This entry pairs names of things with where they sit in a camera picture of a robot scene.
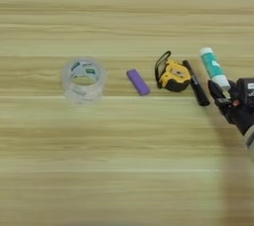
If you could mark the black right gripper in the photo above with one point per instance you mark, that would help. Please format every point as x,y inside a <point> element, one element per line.
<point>239,114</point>

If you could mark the black marker pen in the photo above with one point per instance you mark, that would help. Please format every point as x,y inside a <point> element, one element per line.
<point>197,89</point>

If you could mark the teal and white glue stick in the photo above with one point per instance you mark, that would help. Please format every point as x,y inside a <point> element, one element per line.
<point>213,66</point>

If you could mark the yellow and black tape measure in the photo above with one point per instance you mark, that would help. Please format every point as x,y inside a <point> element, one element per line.
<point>175,76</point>

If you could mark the black box with white label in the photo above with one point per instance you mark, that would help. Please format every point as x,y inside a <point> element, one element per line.
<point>246,89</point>

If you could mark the small purple lighter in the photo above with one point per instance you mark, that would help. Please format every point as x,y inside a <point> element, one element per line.
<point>139,83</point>

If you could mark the clear packing tape roll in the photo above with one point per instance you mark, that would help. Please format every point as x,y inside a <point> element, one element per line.
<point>71,88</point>

